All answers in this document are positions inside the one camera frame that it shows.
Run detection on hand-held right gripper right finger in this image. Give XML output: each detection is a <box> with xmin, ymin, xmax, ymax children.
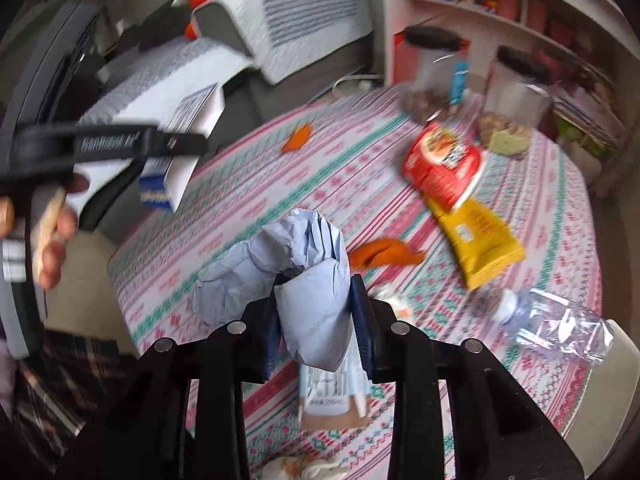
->
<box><xmin>350</xmin><ymin>274</ymin><xmax>586</xmax><ymax>480</ymax></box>

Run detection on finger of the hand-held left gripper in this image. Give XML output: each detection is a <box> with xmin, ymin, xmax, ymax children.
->
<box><xmin>144</xmin><ymin>126</ymin><xmax>209</xmax><ymax>167</ymax></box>

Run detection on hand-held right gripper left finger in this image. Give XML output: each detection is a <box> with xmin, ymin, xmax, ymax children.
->
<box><xmin>55</xmin><ymin>285</ymin><xmax>283</xmax><ymax>480</ymax></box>

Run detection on white and blue cardboard box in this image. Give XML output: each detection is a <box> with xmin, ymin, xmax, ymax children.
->
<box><xmin>137</xmin><ymin>81</ymin><xmax>227</xmax><ymax>212</ymax></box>

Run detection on light blue paper packet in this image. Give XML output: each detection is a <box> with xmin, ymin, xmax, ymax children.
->
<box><xmin>192</xmin><ymin>207</ymin><xmax>373</xmax><ymax>431</ymax></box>

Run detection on red snack bag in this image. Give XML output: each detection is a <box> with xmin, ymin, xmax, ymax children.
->
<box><xmin>401</xmin><ymin>121</ymin><xmax>487</xmax><ymax>212</ymax></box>

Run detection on person's left forearm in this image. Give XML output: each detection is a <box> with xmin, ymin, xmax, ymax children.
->
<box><xmin>0</xmin><ymin>347</ymin><xmax>17</xmax><ymax>411</ymax></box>

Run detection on person's left hand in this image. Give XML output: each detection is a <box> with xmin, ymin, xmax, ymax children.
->
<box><xmin>0</xmin><ymin>172</ymin><xmax>92</xmax><ymax>291</ymax></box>

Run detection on small crumpled white tissue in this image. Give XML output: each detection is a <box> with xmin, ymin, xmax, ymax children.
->
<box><xmin>369</xmin><ymin>284</ymin><xmax>415</xmax><ymax>324</ymax></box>

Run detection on white quilted cover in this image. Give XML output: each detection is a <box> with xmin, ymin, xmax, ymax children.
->
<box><xmin>74</xmin><ymin>36</ymin><xmax>257</xmax><ymax>133</ymax></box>

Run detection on large orange peel piece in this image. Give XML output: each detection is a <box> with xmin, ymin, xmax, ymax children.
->
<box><xmin>347</xmin><ymin>237</ymin><xmax>427</xmax><ymax>272</ymax></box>

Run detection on small orange peel piece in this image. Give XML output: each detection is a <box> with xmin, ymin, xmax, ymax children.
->
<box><xmin>280</xmin><ymin>124</ymin><xmax>314</xmax><ymax>154</ymax></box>

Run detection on white tissue with orange bits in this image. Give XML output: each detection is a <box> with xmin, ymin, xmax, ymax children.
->
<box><xmin>259</xmin><ymin>454</ymin><xmax>352</xmax><ymax>480</ymax></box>

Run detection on yellow snack bag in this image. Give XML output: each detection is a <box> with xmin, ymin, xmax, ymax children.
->
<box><xmin>424</xmin><ymin>196</ymin><xmax>527</xmax><ymax>292</ymax></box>

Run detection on white grey striped quilt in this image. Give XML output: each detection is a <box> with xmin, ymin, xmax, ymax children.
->
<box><xmin>191</xmin><ymin>0</ymin><xmax>375</xmax><ymax>87</ymax></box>

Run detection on crushed clear plastic bottle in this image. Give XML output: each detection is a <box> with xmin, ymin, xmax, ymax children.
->
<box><xmin>491</xmin><ymin>287</ymin><xmax>617</xmax><ymax>367</ymax></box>

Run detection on plaid pants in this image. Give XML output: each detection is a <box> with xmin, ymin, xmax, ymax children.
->
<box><xmin>14</xmin><ymin>329</ymin><xmax>143</xmax><ymax>463</ymax></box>

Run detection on red box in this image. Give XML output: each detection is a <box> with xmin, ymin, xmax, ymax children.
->
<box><xmin>392</xmin><ymin>31</ymin><xmax>417</xmax><ymax>87</ymax></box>

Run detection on clear jar with blue label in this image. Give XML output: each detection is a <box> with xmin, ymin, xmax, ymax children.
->
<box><xmin>401</xmin><ymin>25</ymin><xmax>472</xmax><ymax>125</ymax></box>

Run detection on clear jar with black lid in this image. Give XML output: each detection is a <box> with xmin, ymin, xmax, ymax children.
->
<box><xmin>476</xmin><ymin>45</ymin><xmax>557</xmax><ymax>147</ymax></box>

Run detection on stack of books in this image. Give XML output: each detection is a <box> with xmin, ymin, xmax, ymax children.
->
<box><xmin>549</xmin><ymin>74</ymin><xmax>623</xmax><ymax>148</ymax></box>

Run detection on white shelf unit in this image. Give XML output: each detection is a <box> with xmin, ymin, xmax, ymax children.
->
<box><xmin>369</xmin><ymin>0</ymin><xmax>632</xmax><ymax>176</ymax></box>

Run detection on dark grey curved frame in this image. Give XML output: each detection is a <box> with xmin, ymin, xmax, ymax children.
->
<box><xmin>0</xmin><ymin>0</ymin><xmax>103</xmax><ymax>161</ymax></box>

